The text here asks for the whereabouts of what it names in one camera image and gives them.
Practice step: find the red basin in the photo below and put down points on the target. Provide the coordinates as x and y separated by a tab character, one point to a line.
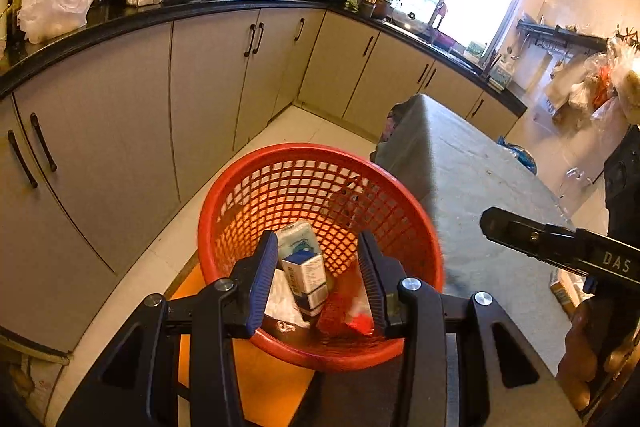
445	39

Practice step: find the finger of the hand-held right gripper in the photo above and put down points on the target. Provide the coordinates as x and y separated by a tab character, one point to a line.
525	234

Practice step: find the dark patterned cloth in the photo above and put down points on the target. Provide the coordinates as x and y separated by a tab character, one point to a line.
395	122

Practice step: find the chopstick holder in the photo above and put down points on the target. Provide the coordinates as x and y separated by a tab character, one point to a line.
370	4

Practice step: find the grey-blue tablecloth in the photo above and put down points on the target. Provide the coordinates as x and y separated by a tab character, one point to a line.
460	167

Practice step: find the black kitchen countertop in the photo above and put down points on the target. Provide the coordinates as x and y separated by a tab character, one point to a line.
150	11

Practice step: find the dark cooking pot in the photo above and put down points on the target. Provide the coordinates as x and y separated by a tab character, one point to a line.
386	8

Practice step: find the black wall shelf rack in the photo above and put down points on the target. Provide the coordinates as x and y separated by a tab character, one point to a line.
560	32

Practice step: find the clear glass pitcher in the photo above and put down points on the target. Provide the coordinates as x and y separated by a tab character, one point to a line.
575	182

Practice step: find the red snack wrapper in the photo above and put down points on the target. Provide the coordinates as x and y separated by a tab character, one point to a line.
335	317

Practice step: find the clear bag yellow contents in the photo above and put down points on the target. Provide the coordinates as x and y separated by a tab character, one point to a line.
631	82

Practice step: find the red plastic mesh basket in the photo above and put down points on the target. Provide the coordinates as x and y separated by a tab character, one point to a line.
240	187

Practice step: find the green white packet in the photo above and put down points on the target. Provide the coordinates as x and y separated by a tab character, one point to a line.
475	51

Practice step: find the glass pot lid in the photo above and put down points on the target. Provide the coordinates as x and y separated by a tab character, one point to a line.
410	21

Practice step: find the sink faucet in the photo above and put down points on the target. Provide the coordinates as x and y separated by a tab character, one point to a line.
439	19

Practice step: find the crumpled white paper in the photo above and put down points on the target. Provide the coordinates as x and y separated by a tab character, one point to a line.
282	302

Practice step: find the brown cardboard packet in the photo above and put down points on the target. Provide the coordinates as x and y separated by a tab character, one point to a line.
565	292

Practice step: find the white blue carton box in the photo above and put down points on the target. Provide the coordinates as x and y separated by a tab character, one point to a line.
305	267

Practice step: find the blue plastic bag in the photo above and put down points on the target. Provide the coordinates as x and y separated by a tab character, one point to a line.
520	157

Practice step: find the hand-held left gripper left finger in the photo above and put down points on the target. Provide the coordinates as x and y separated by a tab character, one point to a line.
262	279

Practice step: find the white detergent bottle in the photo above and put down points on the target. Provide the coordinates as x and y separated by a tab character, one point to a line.
506	67

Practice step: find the person's right hand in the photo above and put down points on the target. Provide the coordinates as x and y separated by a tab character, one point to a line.
575	357

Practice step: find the hanging white orange bags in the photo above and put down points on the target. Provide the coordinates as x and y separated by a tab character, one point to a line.
580	92

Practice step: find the orange stool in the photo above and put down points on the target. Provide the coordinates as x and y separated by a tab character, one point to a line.
270	387

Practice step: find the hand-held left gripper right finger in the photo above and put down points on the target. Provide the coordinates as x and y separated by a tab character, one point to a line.
372	279

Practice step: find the row of beige cabinet doors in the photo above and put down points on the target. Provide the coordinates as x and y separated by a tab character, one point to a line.
125	107

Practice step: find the steel sink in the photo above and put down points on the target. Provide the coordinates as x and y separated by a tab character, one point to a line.
450	54

